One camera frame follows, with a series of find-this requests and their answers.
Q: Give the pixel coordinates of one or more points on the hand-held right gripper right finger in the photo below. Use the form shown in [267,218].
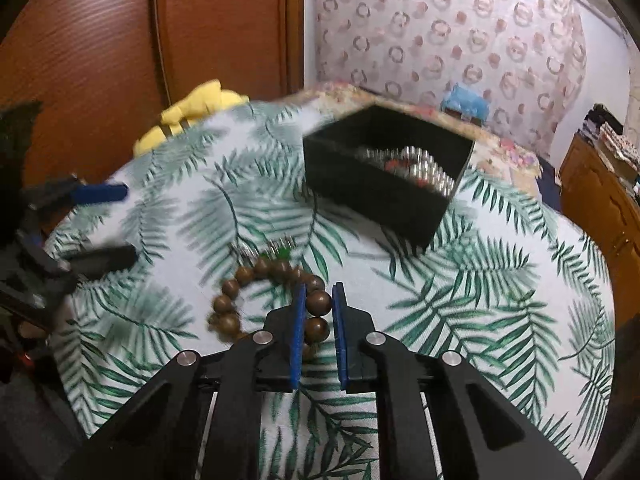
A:
[340,340]

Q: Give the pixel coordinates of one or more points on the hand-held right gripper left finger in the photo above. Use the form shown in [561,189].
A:
[298,340]

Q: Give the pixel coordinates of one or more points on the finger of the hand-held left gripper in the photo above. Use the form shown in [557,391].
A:
[102,194]
[110,256]

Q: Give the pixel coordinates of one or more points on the black square box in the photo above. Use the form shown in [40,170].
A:
[370,205]

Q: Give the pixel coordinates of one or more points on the yellow plush toy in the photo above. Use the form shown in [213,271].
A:
[190,110]

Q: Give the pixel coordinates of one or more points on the brown slatted wooden wardrobe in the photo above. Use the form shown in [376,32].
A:
[100,35]

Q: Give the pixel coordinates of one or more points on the navy blue mattress cover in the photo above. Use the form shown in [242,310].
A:
[549,180]

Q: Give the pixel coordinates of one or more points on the blue plastic bag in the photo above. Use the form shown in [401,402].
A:
[466,101]

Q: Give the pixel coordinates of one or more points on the wooden side cabinet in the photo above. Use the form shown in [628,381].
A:
[600,195]

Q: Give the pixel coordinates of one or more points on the stack of folded clothes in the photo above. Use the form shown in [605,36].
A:
[612,135]

